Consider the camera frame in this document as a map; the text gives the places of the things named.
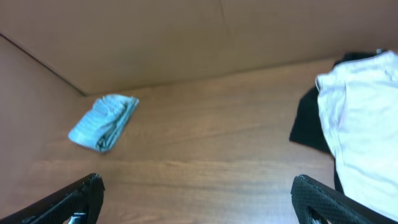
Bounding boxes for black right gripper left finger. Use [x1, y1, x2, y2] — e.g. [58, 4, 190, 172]
[1, 173, 105, 224]

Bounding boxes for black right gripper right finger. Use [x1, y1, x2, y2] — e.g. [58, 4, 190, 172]
[290, 175, 397, 224]

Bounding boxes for light blue denim shorts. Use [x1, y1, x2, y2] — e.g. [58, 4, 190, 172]
[68, 94, 139, 153]

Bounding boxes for black garment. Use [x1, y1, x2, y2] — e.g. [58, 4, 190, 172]
[289, 49, 387, 194]

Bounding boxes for beige shorts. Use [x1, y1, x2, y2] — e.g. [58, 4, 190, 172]
[315, 50, 397, 220]

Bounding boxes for brown cardboard back panel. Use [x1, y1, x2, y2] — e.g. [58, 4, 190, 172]
[1, 0, 397, 94]

